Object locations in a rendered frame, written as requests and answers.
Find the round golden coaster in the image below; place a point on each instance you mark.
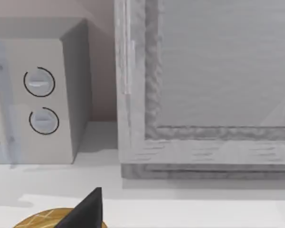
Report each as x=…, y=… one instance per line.
x=41, y=219

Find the microwave knob with short arc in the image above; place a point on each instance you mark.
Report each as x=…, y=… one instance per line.
x=44, y=120

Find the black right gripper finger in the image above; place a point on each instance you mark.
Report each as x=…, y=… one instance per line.
x=89, y=211

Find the grey cabinet door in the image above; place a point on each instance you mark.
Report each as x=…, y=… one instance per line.
x=216, y=71

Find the microwave knob with long arc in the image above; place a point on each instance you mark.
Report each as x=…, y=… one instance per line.
x=39, y=81

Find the pale microwave oven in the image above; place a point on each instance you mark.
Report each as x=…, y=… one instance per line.
x=38, y=95

